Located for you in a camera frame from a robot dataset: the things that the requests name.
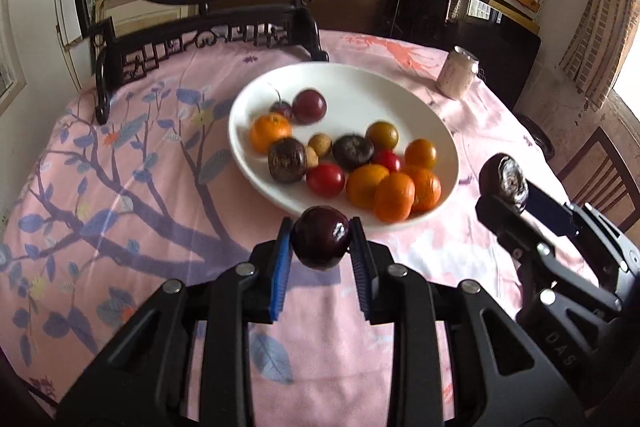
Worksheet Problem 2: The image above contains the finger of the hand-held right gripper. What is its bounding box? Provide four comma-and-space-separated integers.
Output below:
526, 182, 640, 303
475, 196, 623, 320

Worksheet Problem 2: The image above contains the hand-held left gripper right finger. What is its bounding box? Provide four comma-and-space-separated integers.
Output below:
349, 217, 586, 427

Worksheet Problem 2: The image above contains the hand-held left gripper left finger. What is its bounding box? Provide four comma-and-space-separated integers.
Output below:
55, 217, 295, 427

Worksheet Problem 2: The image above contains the dark brown water chestnut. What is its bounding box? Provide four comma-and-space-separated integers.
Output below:
267, 137, 307, 184
332, 134, 375, 172
478, 153, 529, 214

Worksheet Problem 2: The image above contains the dark purple plum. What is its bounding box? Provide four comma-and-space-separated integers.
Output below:
291, 206, 351, 270

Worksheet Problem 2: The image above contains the small orange mandarin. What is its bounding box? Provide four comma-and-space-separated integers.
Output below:
346, 164, 391, 210
373, 172, 416, 223

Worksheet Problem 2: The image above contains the large orange mandarin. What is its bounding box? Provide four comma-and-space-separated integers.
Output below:
249, 112, 293, 154

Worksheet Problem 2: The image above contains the dark cherry with stem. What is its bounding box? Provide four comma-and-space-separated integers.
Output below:
269, 82, 293, 120

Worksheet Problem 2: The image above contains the dark red plum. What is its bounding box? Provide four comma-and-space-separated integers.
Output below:
292, 89, 328, 126

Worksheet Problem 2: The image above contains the white oval plate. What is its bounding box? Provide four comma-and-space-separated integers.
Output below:
228, 62, 460, 233

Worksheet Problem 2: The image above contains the dark round stool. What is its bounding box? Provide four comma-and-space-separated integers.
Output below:
515, 114, 556, 160

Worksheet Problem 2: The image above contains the wooden slat chair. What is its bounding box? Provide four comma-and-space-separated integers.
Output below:
557, 127, 640, 233

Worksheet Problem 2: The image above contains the small red cherry tomato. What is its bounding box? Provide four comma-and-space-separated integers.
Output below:
372, 149, 403, 172

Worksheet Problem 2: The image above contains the smooth orange round fruit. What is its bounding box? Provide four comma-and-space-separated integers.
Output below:
404, 138, 437, 170

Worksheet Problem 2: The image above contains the yellow tomato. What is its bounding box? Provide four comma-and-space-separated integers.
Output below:
365, 121, 400, 152

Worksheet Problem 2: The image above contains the pink printed tablecloth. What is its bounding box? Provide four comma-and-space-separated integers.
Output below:
0, 29, 601, 427

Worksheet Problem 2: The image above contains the white ceramic jar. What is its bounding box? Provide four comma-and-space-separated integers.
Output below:
436, 47, 480, 101

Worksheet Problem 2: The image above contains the brick pattern curtain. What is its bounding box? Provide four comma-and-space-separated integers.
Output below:
559, 0, 640, 108

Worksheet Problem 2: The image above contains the dark wooden cabinet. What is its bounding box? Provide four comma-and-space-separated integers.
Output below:
220, 0, 543, 108

